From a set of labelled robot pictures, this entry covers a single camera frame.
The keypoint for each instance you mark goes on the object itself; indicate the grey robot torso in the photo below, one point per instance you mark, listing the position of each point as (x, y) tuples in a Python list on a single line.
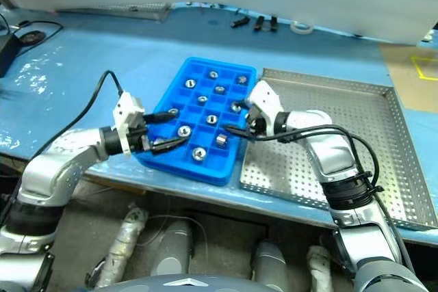
[(154, 285)]

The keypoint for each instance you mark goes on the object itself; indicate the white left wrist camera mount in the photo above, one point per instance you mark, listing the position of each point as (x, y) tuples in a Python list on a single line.
[(128, 105)]

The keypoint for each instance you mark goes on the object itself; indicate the black round disc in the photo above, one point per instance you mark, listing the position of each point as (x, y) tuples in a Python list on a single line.
[(31, 36)]

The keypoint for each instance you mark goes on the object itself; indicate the perforated steel tray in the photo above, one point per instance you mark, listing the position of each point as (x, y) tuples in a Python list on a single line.
[(342, 107)]

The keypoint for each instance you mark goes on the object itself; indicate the small black part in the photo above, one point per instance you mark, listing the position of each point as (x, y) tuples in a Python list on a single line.
[(259, 23), (273, 23), (239, 22)]

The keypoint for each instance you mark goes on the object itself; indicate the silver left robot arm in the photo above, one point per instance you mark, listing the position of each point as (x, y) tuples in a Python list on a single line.
[(51, 165)]

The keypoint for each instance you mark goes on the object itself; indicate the metal roller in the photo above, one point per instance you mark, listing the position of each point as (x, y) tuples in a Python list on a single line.
[(221, 140), (220, 89), (173, 111), (198, 154), (202, 99), (213, 74), (190, 83), (183, 131), (242, 79), (235, 106)]

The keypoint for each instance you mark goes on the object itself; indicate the grey cylindrical leg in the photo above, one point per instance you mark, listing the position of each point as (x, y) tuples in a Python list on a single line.
[(172, 247), (270, 264)]

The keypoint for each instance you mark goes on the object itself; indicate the white wrapped leg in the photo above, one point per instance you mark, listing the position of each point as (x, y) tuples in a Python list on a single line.
[(123, 237), (320, 268)]

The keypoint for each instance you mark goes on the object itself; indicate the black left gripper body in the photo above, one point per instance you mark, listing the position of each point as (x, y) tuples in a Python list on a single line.
[(138, 134)]

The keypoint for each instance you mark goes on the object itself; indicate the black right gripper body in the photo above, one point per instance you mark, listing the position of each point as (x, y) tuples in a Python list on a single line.
[(257, 125)]

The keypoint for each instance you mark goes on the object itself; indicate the blue compartment tray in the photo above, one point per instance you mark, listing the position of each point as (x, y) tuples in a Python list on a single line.
[(186, 95)]

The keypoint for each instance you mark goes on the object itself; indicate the long perforated metal tray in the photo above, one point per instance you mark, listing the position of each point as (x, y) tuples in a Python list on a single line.
[(147, 11)]

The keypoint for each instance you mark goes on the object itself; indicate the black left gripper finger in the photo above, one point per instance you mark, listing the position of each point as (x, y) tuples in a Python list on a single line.
[(159, 117), (167, 145)]

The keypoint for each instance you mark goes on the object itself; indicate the black power box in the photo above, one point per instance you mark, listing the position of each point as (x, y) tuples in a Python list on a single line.
[(7, 56)]

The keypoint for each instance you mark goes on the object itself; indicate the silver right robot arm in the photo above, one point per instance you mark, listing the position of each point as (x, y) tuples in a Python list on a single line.
[(328, 155)]

